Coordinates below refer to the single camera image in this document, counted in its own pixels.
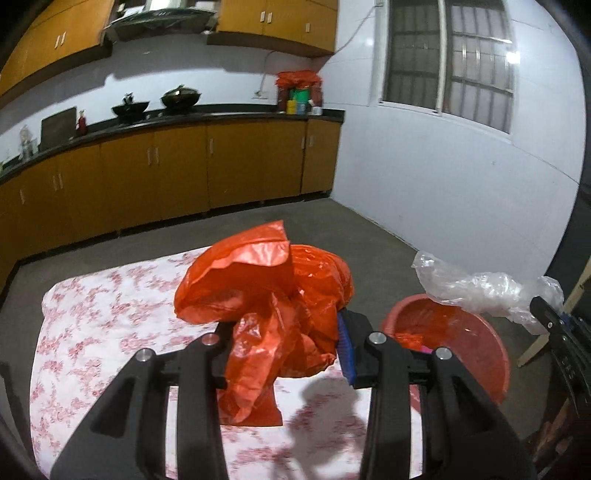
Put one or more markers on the black wok with lid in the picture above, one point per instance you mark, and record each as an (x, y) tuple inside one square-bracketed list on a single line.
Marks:
[(181, 98)]

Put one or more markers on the yellow box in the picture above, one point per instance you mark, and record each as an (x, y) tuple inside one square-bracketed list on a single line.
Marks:
[(292, 107)]

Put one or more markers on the clear plastic bag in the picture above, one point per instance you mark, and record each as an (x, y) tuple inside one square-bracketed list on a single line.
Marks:
[(471, 286)]

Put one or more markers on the glass jar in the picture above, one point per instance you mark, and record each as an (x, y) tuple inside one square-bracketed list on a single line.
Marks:
[(27, 145)]

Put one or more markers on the dark cutting board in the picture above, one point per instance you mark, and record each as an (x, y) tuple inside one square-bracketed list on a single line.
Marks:
[(57, 128)]

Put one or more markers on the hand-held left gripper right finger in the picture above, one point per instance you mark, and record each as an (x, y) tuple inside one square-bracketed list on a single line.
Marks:
[(347, 350)]

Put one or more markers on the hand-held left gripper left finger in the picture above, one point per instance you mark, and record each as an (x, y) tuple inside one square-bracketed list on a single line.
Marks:
[(203, 369)]

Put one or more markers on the red bottle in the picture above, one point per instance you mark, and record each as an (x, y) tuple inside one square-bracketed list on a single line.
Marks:
[(81, 123)]

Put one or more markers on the green container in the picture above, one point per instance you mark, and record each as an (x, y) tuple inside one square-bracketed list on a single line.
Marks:
[(299, 95)]

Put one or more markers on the wall socket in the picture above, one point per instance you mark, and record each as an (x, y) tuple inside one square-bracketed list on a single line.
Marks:
[(261, 95)]

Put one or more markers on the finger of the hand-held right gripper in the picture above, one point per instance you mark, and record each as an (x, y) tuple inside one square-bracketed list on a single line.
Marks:
[(549, 314), (572, 364)]

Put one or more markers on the range hood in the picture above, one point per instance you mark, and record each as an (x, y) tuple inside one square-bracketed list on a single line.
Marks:
[(157, 18)]

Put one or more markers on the black kitchen countertop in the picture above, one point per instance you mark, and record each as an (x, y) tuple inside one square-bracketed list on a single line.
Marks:
[(240, 115)]

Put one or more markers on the barred window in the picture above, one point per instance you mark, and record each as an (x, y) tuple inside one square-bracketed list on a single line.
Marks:
[(461, 60)]

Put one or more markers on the wooden frame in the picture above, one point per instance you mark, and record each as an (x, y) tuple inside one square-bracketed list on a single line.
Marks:
[(538, 344)]

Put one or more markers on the wooden lower kitchen cabinets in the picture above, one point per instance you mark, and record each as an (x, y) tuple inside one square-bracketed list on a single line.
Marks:
[(175, 170)]

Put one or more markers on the orange bag on boxes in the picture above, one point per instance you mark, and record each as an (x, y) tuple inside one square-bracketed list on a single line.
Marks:
[(298, 79)]

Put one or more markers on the red plastic basket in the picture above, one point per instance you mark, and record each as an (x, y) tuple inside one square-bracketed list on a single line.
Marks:
[(475, 350)]

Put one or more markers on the floral tablecloth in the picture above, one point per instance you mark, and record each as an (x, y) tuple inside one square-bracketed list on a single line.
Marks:
[(92, 332)]

